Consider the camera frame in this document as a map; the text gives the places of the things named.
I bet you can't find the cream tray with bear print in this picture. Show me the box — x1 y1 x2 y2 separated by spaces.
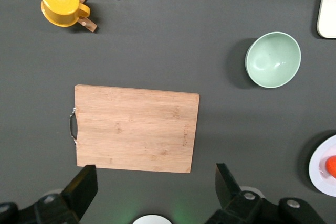
317 0 336 39

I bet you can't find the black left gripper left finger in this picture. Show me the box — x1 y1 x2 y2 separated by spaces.
35 165 98 224

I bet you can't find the wooden cutting board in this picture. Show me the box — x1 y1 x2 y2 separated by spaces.
69 84 200 174

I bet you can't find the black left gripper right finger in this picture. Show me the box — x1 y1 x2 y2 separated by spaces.
206 163 280 224

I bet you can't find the white round plate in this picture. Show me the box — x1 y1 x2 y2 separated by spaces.
308 134 336 197

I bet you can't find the orange fruit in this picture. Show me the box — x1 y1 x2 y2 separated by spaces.
325 155 336 178

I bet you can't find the yellow mug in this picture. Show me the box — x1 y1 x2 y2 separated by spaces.
40 0 91 28

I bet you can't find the light green bowl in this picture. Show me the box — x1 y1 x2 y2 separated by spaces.
245 31 302 89

